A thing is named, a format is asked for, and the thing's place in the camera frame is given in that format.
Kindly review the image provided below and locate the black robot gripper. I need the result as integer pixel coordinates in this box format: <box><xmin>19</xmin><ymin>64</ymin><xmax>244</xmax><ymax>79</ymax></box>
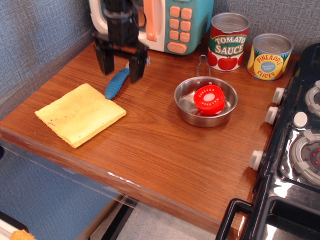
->
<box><xmin>91</xmin><ymin>12</ymin><xmax>148</xmax><ymax>83</ymax></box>

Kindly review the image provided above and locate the blue handled metal fork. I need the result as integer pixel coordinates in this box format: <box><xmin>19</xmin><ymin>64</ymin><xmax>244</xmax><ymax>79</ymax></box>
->
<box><xmin>104</xmin><ymin>62</ymin><xmax>130</xmax><ymax>100</ymax></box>

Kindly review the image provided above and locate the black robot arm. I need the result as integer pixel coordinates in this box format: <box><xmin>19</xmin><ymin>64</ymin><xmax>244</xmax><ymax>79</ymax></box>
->
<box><xmin>89</xmin><ymin>0</ymin><xmax>149</xmax><ymax>83</ymax></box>

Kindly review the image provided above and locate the teal toy microwave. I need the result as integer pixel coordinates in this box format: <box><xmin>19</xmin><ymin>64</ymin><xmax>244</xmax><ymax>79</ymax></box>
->
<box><xmin>88</xmin><ymin>0</ymin><xmax>215</xmax><ymax>56</ymax></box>

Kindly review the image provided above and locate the yellow folded cloth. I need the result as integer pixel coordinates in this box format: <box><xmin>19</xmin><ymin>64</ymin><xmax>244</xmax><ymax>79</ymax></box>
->
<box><xmin>34</xmin><ymin>83</ymin><xmax>127</xmax><ymax>149</ymax></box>

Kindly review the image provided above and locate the small steel pan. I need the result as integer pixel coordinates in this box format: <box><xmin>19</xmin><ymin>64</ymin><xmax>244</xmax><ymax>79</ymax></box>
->
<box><xmin>174</xmin><ymin>54</ymin><xmax>239</xmax><ymax>128</ymax></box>

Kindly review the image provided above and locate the red plastic tomato slice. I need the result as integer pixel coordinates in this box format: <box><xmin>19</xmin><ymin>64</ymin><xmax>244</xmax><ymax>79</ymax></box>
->
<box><xmin>193</xmin><ymin>84</ymin><xmax>225</xmax><ymax>116</ymax></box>

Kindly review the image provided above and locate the tomato sauce can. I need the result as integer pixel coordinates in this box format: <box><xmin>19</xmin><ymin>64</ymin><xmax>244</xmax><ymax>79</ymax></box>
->
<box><xmin>207</xmin><ymin>12</ymin><xmax>251</xmax><ymax>72</ymax></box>

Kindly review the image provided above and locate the pineapple slices can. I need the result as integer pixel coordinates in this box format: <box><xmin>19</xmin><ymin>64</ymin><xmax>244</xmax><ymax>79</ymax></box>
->
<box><xmin>247</xmin><ymin>33</ymin><xmax>294</xmax><ymax>81</ymax></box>

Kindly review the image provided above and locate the white stove knob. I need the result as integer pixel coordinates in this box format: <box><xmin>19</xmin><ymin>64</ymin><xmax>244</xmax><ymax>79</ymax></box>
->
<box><xmin>272</xmin><ymin>87</ymin><xmax>285</xmax><ymax>105</ymax></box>
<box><xmin>249</xmin><ymin>150</ymin><xmax>264</xmax><ymax>171</ymax></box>
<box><xmin>265</xmin><ymin>106</ymin><xmax>279</xmax><ymax>125</ymax></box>

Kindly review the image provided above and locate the orange object at corner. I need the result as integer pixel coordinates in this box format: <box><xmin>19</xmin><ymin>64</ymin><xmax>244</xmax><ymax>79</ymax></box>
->
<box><xmin>9</xmin><ymin>229</ymin><xmax>35</xmax><ymax>240</ymax></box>

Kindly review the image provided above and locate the black toy stove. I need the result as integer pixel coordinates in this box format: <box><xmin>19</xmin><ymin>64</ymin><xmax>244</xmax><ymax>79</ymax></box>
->
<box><xmin>216</xmin><ymin>43</ymin><xmax>320</xmax><ymax>240</ymax></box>

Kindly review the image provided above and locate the black cable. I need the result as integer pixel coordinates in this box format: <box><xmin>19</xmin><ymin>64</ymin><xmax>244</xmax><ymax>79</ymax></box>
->
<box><xmin>132</xmin><ymin>0</ymin><xmax>148</xmax><ymax>32</ymax></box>

